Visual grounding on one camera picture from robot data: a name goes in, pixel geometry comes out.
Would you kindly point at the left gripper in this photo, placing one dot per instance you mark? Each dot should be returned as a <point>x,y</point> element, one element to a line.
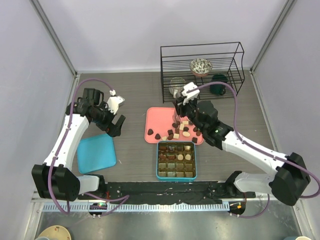
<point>110,128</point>

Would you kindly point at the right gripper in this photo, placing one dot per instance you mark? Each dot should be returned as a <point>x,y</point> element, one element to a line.
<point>180,107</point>

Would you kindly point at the stainless steel tongs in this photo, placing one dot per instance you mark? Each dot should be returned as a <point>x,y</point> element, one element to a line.
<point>176,118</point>

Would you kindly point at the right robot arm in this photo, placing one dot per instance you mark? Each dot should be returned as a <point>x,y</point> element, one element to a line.
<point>284,175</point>

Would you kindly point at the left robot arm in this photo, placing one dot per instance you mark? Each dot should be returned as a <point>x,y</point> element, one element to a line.
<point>54,178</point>

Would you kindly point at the gold plastic chocolate insert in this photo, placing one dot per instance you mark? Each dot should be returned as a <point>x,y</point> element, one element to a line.
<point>176,160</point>

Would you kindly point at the blue chocolate tin box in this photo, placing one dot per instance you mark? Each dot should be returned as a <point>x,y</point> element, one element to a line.
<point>176,161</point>

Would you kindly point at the striped ceramic cup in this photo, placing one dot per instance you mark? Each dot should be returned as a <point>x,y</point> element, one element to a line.
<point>176,86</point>

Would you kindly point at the blue tin lid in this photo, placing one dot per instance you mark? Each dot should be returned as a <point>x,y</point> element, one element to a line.
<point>96,153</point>

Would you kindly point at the pink tray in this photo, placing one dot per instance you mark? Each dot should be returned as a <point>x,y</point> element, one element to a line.
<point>159,121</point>

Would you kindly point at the dark green mug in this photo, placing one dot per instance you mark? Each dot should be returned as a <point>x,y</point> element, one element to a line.
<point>218,89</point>

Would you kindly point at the patterned ceramic bowl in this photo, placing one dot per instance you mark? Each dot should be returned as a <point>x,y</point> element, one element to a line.
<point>200,67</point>

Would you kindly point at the beige plate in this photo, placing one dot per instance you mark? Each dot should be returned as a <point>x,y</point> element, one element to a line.
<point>55,232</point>

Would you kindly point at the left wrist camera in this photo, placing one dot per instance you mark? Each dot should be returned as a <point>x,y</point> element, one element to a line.
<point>114,102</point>

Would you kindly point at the black wire rack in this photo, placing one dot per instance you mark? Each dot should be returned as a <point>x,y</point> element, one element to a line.
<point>218,63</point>

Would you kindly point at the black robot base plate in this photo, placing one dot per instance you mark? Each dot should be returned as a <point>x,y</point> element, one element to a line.
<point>169,193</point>

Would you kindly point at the white cable duct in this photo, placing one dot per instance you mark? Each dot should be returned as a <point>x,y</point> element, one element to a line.
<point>183,207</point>

